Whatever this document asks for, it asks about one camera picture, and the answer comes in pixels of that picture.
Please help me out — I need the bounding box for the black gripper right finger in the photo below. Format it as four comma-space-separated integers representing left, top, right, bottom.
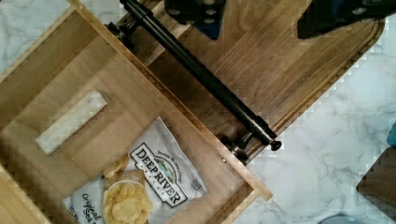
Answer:
297, 0, 396, 39

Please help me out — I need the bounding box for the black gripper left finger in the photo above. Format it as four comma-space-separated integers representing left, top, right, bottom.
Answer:
164, 0, 227, 40

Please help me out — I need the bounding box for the light wooden drawer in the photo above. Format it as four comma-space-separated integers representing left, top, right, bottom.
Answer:
0, 0, 272, 224

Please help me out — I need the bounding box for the wooden cutting board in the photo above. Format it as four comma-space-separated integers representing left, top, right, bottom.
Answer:
125, 0, 385, 162

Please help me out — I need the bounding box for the Deep River chips bag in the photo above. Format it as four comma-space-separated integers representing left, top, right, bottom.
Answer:
63, 118, 208, 224

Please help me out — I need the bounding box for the black drawer handle bar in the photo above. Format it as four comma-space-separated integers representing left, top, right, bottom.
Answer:
109, 0, 282, 164

